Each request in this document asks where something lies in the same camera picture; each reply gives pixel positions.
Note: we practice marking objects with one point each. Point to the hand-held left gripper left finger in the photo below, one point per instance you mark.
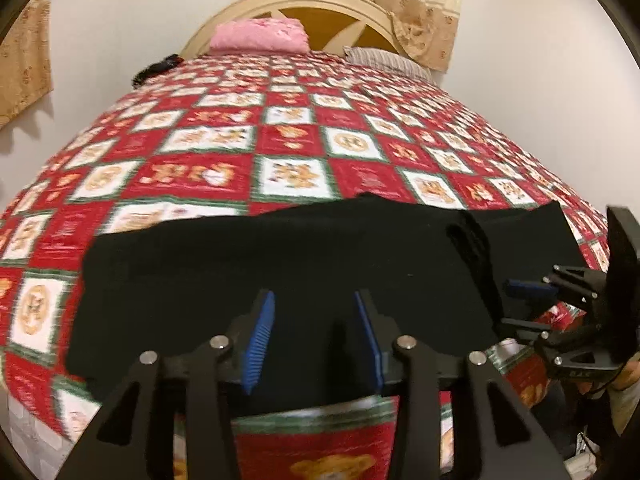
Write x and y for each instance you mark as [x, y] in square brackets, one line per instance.
[260, 330]

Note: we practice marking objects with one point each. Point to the cream wooden headboard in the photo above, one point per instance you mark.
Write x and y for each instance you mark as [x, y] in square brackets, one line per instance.
[325, 15]

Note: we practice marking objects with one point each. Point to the red printed patchwork blanket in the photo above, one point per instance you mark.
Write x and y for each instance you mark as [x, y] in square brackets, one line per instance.
[280, 160]

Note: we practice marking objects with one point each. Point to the pink pillow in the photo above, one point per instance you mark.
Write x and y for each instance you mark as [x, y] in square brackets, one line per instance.
[260, 35]

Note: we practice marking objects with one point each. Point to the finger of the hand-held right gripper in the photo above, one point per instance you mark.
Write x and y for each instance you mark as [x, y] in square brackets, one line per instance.
[530, 290]
[537, 330]

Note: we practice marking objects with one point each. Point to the black pants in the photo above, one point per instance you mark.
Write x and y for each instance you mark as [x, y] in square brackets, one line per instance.
[300, 270]

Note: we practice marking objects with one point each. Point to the striped pillow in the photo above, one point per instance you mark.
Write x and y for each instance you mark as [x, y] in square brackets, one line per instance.
[385, 60]

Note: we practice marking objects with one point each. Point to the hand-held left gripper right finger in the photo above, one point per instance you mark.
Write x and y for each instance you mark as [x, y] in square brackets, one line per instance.
[367, 332]

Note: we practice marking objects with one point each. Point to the dark cloth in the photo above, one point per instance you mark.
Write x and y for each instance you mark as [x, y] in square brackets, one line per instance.
[155, 69]

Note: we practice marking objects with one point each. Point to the beige floral curtain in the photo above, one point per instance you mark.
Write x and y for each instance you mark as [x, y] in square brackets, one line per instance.
[22, 60]
[395, 0]

